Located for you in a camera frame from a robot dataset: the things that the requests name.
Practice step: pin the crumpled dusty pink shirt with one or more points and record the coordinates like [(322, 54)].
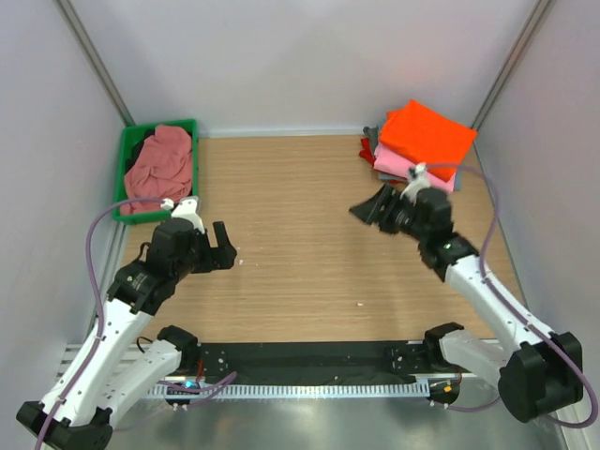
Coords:
[(159, 164)]

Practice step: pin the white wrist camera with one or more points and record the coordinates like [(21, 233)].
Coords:
[(417, 176), (187, 208)]

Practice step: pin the folded pink t shirt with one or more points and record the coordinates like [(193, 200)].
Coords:
[(389, 162)]

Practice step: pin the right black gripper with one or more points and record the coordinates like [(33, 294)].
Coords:
[(370, 209)]

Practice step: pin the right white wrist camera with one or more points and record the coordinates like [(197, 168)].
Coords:
[(417, 176)]

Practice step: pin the orange t shirt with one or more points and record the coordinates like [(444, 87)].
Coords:
[(421, 135)]

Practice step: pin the green plastic bin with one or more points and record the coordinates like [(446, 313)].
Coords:
[(124, 140)]

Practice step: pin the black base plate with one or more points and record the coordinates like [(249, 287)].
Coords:
[(262, 359)]

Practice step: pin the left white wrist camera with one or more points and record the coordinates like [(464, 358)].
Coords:
[(187, 208)]

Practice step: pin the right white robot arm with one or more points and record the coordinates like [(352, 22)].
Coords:
[(535, 370)]

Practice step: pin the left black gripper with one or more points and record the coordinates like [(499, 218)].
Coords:
[(217, 257)]

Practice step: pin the white slotted cable duct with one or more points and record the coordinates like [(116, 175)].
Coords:
[(418, 389)]

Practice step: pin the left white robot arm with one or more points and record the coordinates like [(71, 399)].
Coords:
[(87, 402)]

